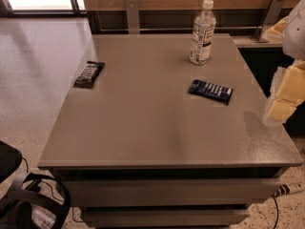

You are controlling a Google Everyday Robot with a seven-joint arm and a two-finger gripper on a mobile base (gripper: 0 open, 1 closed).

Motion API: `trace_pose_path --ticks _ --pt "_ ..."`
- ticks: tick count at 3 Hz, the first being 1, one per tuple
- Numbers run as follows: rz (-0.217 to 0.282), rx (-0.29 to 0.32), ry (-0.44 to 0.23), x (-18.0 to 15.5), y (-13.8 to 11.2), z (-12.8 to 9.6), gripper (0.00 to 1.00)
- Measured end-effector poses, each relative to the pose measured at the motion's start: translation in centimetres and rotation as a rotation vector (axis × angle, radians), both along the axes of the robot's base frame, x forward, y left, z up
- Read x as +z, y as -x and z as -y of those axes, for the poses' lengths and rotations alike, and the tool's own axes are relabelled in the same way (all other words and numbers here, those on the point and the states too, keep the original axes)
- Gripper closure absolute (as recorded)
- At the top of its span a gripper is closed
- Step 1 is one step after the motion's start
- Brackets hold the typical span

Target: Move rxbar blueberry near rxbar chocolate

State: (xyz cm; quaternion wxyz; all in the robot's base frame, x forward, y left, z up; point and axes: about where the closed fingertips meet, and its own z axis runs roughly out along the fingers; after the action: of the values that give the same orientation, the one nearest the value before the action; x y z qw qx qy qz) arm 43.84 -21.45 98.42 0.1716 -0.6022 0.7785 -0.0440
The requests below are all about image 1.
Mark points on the lower grey drawer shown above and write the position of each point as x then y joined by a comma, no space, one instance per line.
162,218

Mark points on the metal wall bracket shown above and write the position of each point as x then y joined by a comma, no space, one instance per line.
269,18
133,16

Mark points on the clear plastic water bottle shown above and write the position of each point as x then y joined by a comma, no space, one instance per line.
203,32

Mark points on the right metal wall bracket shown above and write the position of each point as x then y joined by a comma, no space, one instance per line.
269,18

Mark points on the grey drawer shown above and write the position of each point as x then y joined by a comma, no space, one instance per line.
170,192
162,218

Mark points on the grey drawer cabinet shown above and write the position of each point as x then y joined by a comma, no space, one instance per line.
139,122

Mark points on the upper grey drawer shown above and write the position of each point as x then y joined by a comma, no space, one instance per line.
170,192

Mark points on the white striped power strip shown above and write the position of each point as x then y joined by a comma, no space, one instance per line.
288,189

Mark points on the black rxbar chocolate bar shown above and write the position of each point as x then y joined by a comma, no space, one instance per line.
88,75

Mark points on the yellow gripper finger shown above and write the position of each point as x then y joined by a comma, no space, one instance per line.
275,32
287,93

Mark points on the black chair edge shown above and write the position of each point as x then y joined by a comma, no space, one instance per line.
10,160

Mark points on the blue rxbar blueberry bar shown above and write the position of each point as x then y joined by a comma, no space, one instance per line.
212,91

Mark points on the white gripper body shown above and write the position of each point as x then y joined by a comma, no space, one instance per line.
295,32

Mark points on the left metal wall bracket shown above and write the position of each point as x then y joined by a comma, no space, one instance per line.
133,16

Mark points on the black strap bag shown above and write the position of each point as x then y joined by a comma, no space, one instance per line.
24,207

